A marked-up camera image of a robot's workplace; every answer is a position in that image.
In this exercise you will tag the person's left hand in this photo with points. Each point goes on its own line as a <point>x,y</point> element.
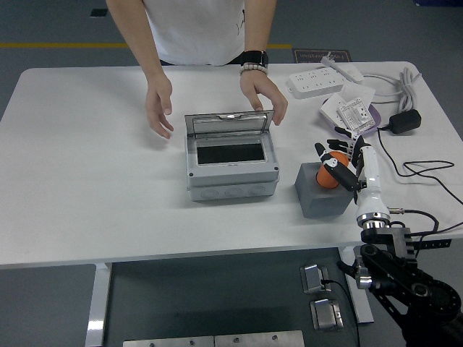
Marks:
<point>262,90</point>

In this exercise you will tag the person's right hand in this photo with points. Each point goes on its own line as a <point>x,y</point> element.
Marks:
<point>157,101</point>

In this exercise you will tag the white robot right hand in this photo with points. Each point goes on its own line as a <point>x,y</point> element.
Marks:
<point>369,170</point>

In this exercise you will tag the orange cylindrical battery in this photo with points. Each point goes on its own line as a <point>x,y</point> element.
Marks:
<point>325,179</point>

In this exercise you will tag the transparent hinged box lid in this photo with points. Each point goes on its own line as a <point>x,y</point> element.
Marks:
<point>231,124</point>

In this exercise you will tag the grey plastic junction box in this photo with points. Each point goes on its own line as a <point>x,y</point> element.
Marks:
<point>231,177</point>

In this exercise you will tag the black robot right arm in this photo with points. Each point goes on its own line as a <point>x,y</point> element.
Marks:
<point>416,289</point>

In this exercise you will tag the person's right forearm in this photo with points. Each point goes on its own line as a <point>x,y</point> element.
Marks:
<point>135,36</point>

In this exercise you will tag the person's left forearm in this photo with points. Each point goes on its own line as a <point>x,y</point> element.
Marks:
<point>258,25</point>

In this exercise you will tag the grey cube battery holder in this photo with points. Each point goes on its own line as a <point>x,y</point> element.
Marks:
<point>318,202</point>

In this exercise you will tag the black wrist watch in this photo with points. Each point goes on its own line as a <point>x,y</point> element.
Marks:
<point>253,58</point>

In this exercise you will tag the white power strip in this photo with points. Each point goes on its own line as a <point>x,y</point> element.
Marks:
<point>314,83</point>

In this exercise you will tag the purple plastic tray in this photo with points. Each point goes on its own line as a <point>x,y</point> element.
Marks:
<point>377,117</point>

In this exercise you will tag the packaged white socket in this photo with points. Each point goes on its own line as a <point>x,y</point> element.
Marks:
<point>356,115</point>

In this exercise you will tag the black power adapter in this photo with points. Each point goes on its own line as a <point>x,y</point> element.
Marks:
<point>405,121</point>

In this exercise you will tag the dark floor sign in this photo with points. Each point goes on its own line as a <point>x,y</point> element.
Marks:
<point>314,56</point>

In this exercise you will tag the white power plug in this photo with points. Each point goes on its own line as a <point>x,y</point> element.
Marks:
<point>327,60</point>

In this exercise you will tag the square white socket panel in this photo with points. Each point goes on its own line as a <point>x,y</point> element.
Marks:
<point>356,92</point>

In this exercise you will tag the person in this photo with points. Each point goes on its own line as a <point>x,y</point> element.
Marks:
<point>195,29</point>

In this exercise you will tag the white adapter block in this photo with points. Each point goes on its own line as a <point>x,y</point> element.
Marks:
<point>352,74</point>

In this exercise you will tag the black floor square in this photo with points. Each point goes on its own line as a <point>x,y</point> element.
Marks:
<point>98,12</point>

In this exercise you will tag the metal floor socket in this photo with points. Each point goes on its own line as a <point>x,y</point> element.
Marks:
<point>325,314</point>
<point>313,278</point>

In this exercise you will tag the white table leg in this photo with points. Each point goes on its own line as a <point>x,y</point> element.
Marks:
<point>363,311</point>
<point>97,307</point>

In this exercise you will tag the metal floor plate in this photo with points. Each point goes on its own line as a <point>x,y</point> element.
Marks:
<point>168,342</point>
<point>258,339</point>

